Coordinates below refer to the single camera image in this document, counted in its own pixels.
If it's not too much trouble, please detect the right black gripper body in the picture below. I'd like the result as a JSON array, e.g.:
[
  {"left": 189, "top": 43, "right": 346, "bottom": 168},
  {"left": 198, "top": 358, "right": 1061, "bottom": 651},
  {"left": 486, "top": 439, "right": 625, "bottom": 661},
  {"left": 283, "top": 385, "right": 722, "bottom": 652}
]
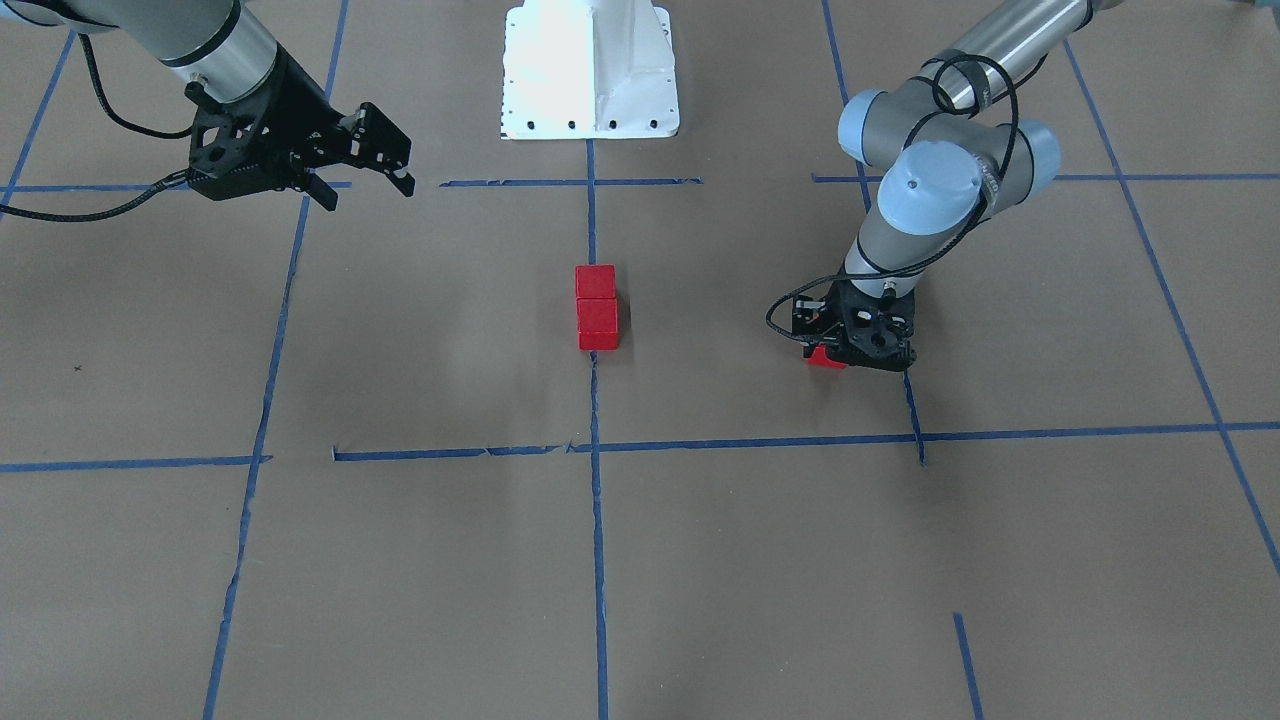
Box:
[{"left": 186, "top": 47, "right": 344, "bottom": 201}]

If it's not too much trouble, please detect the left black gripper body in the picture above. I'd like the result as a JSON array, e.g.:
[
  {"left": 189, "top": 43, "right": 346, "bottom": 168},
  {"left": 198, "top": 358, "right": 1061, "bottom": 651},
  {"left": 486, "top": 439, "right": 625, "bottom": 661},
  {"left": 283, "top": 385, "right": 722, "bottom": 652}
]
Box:
[{"left": 792, "top": 281, "right": 916, "bottom": 372}]

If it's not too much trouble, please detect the red block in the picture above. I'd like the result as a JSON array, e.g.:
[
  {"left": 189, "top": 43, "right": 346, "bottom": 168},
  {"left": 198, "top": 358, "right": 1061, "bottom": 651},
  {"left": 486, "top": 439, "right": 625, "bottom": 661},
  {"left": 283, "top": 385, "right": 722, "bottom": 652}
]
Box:
[
  {"left": 573, "top": 264, "right": 618, "bottom": 300},
  {"left": 575, "top": 297, "right": 621, "bottom": 352},
  {"left": 804, "top": 345, "right": 847, "bottom": 369}
]

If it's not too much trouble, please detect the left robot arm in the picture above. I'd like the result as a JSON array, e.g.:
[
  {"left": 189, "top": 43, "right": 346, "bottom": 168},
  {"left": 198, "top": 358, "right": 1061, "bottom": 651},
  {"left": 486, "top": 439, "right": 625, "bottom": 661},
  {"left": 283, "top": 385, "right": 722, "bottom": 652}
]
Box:
[{"left": 783, "top": 1, "right": 1111, "bottom": 372}]

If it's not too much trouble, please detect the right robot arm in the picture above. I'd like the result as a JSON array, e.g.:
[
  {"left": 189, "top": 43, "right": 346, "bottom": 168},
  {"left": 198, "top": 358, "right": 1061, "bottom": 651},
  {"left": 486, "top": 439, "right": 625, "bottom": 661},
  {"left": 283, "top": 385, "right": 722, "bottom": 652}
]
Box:
[{"left": 3, "top": 1, "right": 415, "bottom": 210}]

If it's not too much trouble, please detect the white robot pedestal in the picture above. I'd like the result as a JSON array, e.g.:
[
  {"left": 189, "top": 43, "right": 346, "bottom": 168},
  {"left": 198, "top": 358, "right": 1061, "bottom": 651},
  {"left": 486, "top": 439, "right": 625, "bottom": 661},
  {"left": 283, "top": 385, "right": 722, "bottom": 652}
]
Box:
[{"left": 499, "top": 1, "right": 681, "bottom": 141}]

